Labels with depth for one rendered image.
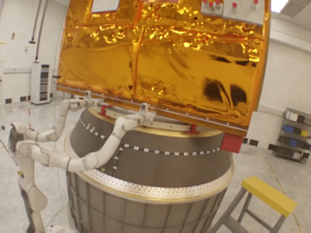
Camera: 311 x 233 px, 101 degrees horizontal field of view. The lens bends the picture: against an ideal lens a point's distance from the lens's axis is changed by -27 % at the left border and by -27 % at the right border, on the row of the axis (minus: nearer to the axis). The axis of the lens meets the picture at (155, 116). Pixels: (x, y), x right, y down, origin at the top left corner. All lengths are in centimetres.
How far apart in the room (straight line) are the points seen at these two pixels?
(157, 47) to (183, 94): 41
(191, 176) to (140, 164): 44
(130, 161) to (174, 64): 80
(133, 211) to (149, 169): 41
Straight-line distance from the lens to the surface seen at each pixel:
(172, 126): 136
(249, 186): 122
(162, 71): 131
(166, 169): 140
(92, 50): 166
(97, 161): 94
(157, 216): 158
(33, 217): 153
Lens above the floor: 208
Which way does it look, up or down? 14 degrees down
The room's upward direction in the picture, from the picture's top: 9 degrees clockwise
